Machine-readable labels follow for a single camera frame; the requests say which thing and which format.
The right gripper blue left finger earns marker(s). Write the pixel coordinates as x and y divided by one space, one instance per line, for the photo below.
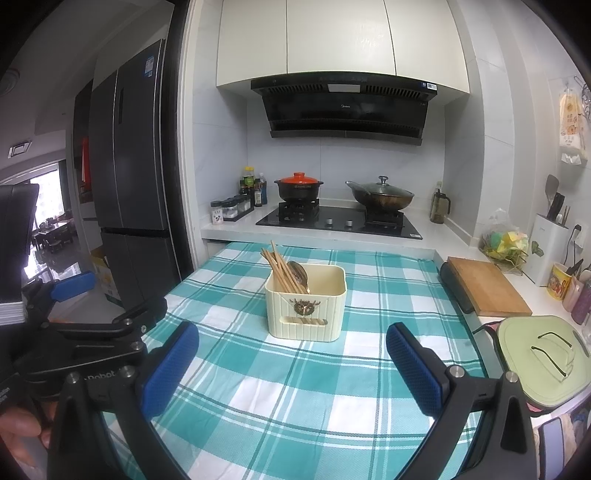
164 368

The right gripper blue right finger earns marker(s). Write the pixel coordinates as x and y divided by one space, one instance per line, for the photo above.
421 369

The steel spoon oval bowl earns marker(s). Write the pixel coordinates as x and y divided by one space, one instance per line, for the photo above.
300 275

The person's left hand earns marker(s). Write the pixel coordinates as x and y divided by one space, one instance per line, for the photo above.
17 422

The teal white plaid tablecloth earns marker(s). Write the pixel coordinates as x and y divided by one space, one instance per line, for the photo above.
253 406

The wooden cutting board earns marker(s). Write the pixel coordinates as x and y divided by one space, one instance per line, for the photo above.
480 287

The cream utensil holder box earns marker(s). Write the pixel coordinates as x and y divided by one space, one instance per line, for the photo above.
308 317

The light green silicone mat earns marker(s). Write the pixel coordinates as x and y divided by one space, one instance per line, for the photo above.
548 355

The plastic bag of sponges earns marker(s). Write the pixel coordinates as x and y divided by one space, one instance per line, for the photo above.
504 243

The yellow printed mug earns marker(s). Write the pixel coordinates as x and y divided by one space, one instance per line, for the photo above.
558 282

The purple cup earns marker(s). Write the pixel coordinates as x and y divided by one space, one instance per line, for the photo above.
582 307

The dark glass kettle jug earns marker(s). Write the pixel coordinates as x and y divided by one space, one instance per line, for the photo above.
440 205

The white knife holder box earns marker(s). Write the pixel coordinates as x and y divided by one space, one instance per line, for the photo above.
547 244

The black spice rack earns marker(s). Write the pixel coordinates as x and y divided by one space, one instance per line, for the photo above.
236 207

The black wok glass lid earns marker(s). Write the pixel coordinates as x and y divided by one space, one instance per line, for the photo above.
381 196

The black gas stove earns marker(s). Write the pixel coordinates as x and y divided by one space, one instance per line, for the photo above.
312 215

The black refrigerator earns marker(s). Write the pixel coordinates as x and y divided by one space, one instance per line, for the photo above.
125 163

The black pot orange lid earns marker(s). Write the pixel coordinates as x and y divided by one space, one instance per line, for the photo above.
298 188

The black range hood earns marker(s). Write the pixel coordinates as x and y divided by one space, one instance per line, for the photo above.
346 105

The white upper cabinet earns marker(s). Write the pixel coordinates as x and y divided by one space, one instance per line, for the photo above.
414 39

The wall mounted tissue holder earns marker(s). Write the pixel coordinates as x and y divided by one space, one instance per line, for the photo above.
572 144

